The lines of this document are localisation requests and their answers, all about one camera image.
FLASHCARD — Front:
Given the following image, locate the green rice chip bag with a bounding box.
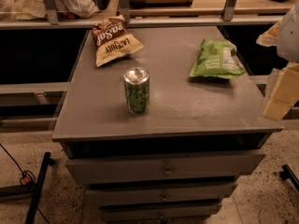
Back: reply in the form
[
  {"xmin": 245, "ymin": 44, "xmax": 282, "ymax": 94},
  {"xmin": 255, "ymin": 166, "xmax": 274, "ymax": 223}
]
[{"xmin": 189, "ymin": 39, "xmax": 245, "ymax": 79}]

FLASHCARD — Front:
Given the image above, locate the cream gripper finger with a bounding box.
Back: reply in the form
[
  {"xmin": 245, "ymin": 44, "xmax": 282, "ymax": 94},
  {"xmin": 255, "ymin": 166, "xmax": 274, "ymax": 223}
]
[{"xmin": 262, "ymin": 62, "xmax": 299, "ymax": 120}]

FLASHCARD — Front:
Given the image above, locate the metal shelf rail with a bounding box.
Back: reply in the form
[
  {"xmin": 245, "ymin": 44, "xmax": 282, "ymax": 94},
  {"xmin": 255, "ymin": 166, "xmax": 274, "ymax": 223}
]
[{"xmin": 0, "ymin": 8, "xmax": 289, "ymax": 30}]

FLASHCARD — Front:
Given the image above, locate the brown chip bag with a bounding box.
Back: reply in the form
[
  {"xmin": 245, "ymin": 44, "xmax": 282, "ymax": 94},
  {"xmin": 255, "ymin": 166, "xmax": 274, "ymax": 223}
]
[{"xmin": 92, "ymin": 15, "xmax": 143, "ymax": 67}]

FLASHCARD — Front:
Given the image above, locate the black stand foot right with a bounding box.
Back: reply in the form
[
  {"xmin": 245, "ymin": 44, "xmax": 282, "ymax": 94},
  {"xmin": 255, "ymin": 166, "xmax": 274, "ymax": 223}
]
[{"xmin": 279, "ymin": 164, "xmax": 299, "ymax": 191}]

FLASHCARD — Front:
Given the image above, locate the middle drawer with knob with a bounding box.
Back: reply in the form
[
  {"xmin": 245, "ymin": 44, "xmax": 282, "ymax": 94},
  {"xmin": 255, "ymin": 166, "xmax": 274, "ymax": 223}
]
[{"xmin": 85, "ymin": 181, "xmax": 237, "ymax": 206}]

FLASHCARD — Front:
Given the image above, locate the grey drawer cabinet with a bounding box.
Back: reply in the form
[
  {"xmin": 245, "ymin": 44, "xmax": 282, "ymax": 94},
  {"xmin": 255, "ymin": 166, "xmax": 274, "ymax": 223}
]
[{"xmin": 52, "ymin": 27, "xmax": 282, "ymax": 210}]

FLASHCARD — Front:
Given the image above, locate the bottom drawer with knob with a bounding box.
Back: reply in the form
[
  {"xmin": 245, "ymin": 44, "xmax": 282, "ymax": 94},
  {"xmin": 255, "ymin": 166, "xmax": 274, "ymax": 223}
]
[{"xmin": 99, "ymin": 202, "xmax": 221, "ymax": 222}]

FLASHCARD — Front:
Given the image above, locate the top drawer with knob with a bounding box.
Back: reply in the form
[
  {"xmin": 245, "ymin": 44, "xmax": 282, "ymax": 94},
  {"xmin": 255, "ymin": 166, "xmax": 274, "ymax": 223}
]
[{"xmin": 66, "ymin": 149, "xmax": 265, "ymax": 184}]

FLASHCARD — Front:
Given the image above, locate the black cable on floor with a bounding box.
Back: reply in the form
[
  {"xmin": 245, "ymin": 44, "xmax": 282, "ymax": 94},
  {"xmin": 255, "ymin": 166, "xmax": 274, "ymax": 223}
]
[{"xmin": 0, "ymin": 143, "xmax": 50, "ymax": 224}]

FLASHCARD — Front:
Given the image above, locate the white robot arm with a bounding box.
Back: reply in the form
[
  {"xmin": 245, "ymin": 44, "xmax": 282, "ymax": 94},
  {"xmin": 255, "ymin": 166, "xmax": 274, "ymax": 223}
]
[{"xmin": 256, "ymin": 2, "xmax": 299, "ymax": 120}]

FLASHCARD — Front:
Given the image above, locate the black stand leg left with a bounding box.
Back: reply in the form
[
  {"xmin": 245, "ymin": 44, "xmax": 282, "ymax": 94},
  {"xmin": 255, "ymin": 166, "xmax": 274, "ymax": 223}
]
[{"xmin": 25, "ymin": 152, "xmax": 55, "ymax": 224}]

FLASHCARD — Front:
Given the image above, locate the green soda can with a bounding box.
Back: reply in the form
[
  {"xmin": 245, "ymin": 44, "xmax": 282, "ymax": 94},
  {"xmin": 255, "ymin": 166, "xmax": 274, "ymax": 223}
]
[{"xmin": 123, "ymin": 67, "xmax": 150, "ymax": 113}]

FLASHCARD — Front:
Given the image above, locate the drawer with knob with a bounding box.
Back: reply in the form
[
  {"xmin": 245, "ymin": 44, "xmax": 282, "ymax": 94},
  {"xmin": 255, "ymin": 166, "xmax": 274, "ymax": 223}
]
[
  {"xmin": 99, "ymin": 202, "xmax": 221, "ymax": 222},
  {"xmin": 66, "ymin": 149, "xmax": 265, "ymax": 184},
  {"xmin": 85, "ymin": 181, "xmax": 237, "ymax": 206}
]

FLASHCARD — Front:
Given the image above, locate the white cloth bundle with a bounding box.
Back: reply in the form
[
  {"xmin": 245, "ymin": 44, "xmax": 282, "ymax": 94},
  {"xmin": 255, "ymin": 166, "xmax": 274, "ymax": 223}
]
[{"xmin": 0, "ymin": 0, "xmax": 99, "ymax": 21}]

